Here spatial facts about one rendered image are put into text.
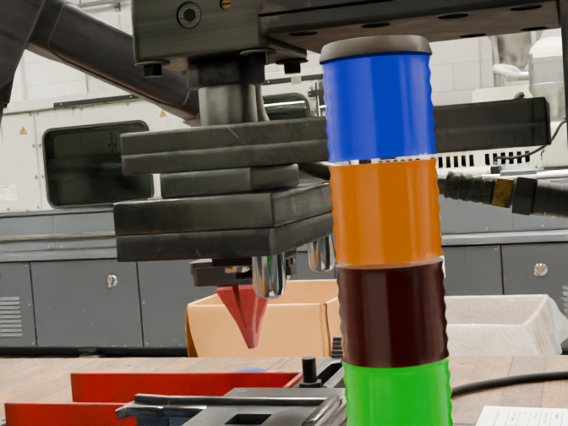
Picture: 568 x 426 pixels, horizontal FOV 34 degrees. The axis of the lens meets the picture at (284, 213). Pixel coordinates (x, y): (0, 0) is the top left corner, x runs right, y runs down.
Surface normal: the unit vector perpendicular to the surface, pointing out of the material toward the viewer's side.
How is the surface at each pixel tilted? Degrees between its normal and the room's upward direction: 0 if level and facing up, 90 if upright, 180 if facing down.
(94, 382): 90
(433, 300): 104
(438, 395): 76
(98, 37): 89
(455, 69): 90
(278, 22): 90
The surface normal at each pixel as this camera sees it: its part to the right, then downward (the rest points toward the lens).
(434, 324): 0.58, -0.25
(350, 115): -0.55, 0.33
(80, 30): 0.47, 0.03
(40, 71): -0.36, 0.07
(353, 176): -0.59, -0.16
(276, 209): 0.95, -0.05
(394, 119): 0.13, -0.20
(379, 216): -0.22, 0.31
